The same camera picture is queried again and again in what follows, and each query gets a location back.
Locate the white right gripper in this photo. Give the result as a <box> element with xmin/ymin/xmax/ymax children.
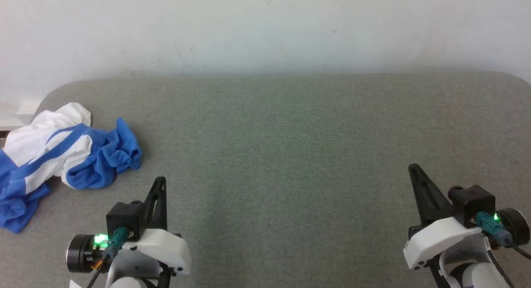
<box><xmin>404</xmin><ymin>164</ymin><xmax>531</xmax><ymax>269</ymax></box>

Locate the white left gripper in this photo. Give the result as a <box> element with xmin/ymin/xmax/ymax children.
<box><xmin>66</xmin><ymin>177</ymin><xmax>192</xmax><ymax>277</ymax></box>

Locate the blue and white shirt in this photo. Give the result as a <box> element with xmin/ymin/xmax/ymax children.
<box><xmin>0</xmin><ymin>102</ymin><xmax>143</xmax><ymax>234</ymax></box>

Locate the grey fabric sofa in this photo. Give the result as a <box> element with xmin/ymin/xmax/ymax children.
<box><xmin>0</xmin><ymin>71</ymin><xmax>531</xmax><ymax>288</ymax></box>

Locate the teal left camera cable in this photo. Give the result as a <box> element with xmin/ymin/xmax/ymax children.
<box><xmin>85</xmin><ymin>227</ymin><xmax>129</xmax><ymax>288</ymax></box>

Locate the teal camera cable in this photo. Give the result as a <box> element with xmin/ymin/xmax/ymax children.
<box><xmin>475</xmin><ymin>211</ymin><xmax>531</xmax><ymax>260</ymax></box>
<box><xmin>85</xmin><ymin>227</ymin><xmax>129</xmax><ymax>288</ymax></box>

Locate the teal right camera cable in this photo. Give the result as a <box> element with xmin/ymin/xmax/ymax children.
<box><xmin>475</xmin><ymin>211</ymin><xmax>531</xmax><ymax>260</ymax></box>

